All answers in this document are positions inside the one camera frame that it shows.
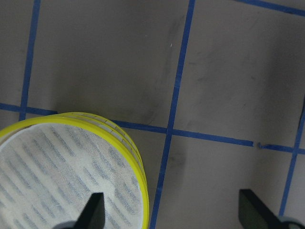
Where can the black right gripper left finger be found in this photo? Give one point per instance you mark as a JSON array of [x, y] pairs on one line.
[[93, 214]]

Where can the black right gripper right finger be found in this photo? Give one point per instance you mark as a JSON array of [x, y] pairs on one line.
[[254, 214]]

